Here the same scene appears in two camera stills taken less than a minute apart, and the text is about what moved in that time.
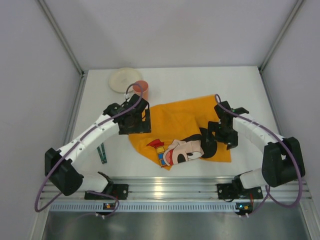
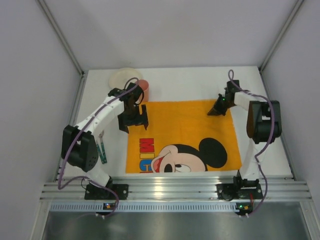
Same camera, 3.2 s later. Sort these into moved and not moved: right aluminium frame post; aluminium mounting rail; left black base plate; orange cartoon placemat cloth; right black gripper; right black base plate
Moved: orange cartoon placemat cloth; right black gripper
Not moved: aluminium mounting rail; right aluminium frame post; left black base plate; right black base plate
